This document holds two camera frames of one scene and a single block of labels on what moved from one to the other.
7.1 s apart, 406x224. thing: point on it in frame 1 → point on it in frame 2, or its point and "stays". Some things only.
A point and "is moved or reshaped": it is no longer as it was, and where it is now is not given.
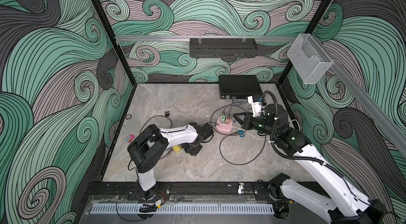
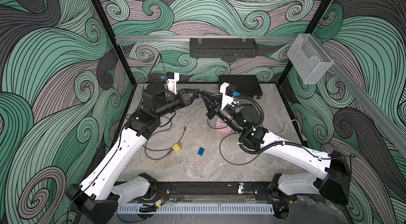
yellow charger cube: (176, 148) stays
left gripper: (194, 153) → (186, 101)
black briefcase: (237, 86) stays
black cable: (230, 105) is moved or reshaped
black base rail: (183, 192) stays
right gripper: (245, 113) → (212, 98)
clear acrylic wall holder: (308, 59) stays
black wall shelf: (222, 47) stays
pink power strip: (223, 128) stays
